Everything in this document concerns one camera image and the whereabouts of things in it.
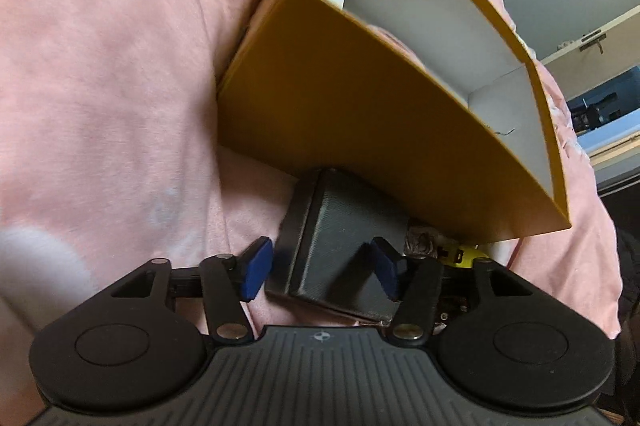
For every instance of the pink printed blanket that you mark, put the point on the pink printed blanket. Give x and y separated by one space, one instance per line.
100 80

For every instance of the orange cardboard box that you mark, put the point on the orange cardboard box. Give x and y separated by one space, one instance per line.
350 115

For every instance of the cream door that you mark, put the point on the cream door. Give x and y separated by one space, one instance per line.
607 25

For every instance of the yellow plush toy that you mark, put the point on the yellow plush toy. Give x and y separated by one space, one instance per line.
467 253

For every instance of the dark grey ribbed box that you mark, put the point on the dark grey ribbed box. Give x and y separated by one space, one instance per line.
330 231

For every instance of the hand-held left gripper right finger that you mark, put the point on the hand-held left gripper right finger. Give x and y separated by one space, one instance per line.
387 268

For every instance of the pink pouch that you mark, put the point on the pink pouch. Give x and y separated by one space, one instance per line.
395 43

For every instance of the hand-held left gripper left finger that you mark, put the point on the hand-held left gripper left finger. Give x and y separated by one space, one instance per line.
257 268

